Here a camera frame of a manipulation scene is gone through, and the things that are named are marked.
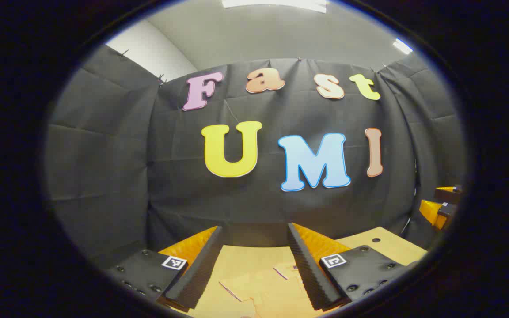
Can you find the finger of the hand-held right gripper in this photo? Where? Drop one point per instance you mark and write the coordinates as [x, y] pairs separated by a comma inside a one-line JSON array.
[[448, 191], [429, 214]]

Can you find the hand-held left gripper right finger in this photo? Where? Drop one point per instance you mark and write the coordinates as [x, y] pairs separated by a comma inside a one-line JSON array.
[[312, 278]]

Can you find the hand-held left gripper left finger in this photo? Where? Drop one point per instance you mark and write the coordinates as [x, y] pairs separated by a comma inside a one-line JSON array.
[[197, 274]]

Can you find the orange polo T-shirt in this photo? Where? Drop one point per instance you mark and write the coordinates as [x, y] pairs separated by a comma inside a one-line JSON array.
[[272, 291]]

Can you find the black backdrop cloth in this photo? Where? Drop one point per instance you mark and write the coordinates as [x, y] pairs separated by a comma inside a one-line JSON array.
[[263, 207]]

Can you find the ceiling light panel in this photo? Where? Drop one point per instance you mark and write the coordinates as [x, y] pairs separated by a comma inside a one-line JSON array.
[[402, 46], [276, 4]]

